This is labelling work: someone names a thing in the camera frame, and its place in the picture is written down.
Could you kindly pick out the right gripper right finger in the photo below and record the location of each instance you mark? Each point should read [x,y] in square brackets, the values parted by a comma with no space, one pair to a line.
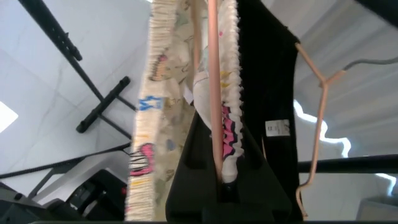
[258,186]

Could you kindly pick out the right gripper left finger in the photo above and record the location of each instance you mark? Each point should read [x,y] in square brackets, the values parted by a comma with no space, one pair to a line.
[192,180]

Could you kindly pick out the cream printed garment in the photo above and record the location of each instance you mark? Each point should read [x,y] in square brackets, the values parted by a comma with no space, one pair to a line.
[161,109]

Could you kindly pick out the pink clothes hanger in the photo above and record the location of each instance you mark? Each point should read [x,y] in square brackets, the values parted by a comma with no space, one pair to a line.
[215,93]
[318,130]

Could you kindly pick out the black garment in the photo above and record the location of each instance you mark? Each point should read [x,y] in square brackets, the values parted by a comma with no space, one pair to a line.
[267,77]

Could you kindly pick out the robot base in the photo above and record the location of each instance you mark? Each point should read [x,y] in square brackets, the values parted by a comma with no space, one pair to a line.
[71,189]

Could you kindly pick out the black clothes rack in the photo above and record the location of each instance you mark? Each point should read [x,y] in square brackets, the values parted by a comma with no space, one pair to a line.
[93,87]

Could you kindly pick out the white curtain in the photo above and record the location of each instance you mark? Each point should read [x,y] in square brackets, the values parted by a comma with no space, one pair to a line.
[357,99]

